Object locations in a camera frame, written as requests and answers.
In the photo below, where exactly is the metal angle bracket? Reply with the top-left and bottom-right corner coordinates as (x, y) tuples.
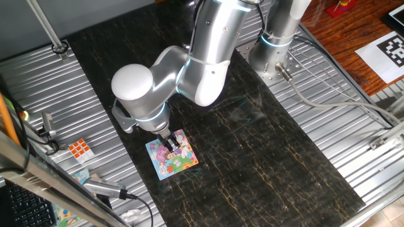
(368, 121), (404, 151)

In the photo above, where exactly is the grey metal pole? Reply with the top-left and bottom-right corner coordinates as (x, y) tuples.
(27, 0), (69, 61)

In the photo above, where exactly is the bus puzzle board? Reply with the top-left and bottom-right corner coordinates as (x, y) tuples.
(52, 168), (92, 227)

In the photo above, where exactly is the white marker paper sheet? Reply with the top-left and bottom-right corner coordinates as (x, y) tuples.
(355, 30), (404, 84)

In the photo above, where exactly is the black cable bundle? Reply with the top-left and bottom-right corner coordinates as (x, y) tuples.
(236, 0), (269, 38)

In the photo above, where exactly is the black camera cable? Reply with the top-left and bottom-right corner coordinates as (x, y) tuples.
(126, 192), (155, 227)

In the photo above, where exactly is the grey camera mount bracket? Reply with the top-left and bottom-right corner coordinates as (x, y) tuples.
(110, 105), (140, 134)

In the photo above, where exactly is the brown wooden table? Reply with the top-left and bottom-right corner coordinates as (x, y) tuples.
(299, 0), (404, 97)

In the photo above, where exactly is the white crumpled object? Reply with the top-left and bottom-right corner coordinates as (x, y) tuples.
(121, 208), (142, 224)

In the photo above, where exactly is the grey base cable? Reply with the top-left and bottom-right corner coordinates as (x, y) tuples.
(274, 62), (404, 127)

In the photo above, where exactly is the red stacking toy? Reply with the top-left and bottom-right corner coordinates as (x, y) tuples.
(326, 0), (358, 19)

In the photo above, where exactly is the pink puzzle piece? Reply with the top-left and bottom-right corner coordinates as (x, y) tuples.
(154, 145), (177, 163)

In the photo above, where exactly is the black marble mat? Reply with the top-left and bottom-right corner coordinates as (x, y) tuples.
(66, 0), (367, 227)

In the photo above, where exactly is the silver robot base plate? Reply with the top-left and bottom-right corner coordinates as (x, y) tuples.
(236, 34), (304, 88)

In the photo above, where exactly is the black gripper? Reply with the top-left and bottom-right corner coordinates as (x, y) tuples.
(156, 127), (181, 152)

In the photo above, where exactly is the silver camera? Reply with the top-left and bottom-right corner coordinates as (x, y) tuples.
(82, 177), (129, 200)

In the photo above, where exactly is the Rubik's cube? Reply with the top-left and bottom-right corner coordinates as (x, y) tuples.
(68, 137), (95, 165)

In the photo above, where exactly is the orange pole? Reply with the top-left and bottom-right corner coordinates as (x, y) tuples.
(0, 93), (21, 146)

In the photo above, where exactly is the butterfly puzzle board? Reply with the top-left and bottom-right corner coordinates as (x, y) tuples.
(145, 128), (199, 181)

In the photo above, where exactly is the black keyboard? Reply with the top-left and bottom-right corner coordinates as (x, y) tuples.
(5, 182), (58, 227)

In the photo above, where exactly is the aluminium frame beam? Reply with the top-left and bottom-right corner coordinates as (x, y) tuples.
(0, 131), (132, 227)

